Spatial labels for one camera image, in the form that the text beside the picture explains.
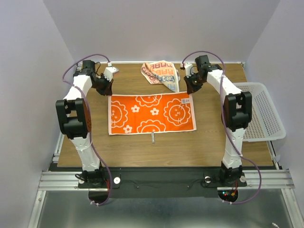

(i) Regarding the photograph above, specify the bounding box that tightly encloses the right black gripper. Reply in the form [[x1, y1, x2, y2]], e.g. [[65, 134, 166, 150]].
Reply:
[[184, 71, 206, 94]]

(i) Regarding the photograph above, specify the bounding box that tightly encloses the orange flower towel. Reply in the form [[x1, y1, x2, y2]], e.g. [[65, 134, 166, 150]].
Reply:
[[108, 92, 197, 135]]

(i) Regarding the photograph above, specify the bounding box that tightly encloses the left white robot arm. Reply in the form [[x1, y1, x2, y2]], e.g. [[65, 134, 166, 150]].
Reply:
[[55, 60, 118, 188]]

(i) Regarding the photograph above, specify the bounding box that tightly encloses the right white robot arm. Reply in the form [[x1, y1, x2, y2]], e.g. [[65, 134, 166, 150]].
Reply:
[[180, 55, 252, 185]]

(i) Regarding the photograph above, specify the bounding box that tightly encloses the lettered beige towel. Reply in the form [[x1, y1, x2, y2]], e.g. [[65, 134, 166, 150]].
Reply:
[[141, 60, 180, 93]]

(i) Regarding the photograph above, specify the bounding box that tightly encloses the white plastic basket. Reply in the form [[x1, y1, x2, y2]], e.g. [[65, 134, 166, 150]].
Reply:
[[235, 82, 286, 142]]

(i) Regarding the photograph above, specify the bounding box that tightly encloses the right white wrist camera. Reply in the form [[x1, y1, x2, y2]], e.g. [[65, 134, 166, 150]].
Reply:
[[180, 63, 195, 78]]

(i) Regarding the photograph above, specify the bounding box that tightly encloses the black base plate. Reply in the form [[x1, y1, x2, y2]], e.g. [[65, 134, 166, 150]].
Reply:
[[75, 167, 247, 199]]

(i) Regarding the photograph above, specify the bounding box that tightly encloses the aluminium rail frame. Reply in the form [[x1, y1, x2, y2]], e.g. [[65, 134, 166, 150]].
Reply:
[[29, 135, 304, 228]]

